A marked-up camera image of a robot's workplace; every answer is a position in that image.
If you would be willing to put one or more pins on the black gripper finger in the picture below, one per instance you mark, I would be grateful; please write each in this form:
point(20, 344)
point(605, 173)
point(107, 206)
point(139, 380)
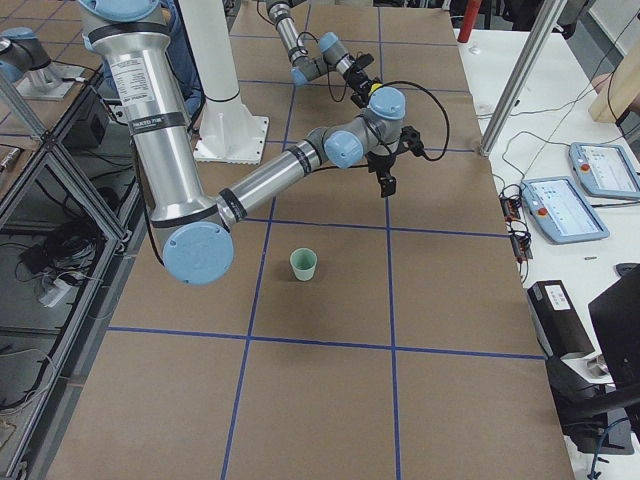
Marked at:
point(387, 183)

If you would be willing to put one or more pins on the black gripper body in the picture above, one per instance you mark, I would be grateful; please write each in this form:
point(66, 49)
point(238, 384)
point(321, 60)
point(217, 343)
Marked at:
point(358, 81)
point(380, 162)

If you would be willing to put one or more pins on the yellow plastic cup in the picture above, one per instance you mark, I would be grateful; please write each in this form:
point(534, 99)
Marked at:
point(373, 87)

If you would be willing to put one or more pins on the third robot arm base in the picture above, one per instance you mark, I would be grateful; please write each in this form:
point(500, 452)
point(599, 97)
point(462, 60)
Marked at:
point(26, 63)

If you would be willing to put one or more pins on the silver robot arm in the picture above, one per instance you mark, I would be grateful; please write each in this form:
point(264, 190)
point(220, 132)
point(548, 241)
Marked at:
point(200, 190)
point(312, 58)

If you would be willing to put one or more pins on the green plastic cup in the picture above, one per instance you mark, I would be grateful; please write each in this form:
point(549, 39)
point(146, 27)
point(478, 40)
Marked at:
point(303, 262)

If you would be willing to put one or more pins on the red cylinder bottle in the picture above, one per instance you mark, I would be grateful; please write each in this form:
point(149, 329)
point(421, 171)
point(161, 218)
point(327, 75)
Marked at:
point(469, 19)

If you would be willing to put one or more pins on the brown paper table cover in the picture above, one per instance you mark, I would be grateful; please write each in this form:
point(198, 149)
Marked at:
point(409, 355)

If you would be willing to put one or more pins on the front teach pendant tablet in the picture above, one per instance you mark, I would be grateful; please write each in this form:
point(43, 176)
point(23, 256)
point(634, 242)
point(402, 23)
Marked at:
point(561, 211)

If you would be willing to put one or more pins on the teach pendant tablet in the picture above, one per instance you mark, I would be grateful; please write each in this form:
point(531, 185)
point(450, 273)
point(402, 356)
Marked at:
point(561, 211)
point(604, 170)

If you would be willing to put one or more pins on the rear teach pendant tablet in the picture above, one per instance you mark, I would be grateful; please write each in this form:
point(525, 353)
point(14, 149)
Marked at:
point(604, 170)

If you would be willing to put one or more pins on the black box with label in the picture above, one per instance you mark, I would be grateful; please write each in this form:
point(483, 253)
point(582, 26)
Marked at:
point(558, 326)

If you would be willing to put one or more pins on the black monitor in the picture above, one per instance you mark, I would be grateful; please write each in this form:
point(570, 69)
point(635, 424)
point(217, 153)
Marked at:
point(615, 317)

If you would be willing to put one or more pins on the white power strip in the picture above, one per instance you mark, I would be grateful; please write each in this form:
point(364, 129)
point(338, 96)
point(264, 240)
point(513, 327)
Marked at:
point(54, 293)

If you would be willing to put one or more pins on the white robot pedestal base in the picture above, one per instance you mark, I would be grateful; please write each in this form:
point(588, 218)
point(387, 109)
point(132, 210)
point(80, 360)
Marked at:
point(228, 131)

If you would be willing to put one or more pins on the aluminium frame post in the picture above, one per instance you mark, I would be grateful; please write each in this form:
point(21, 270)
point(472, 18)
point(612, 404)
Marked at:
point(546, 20)

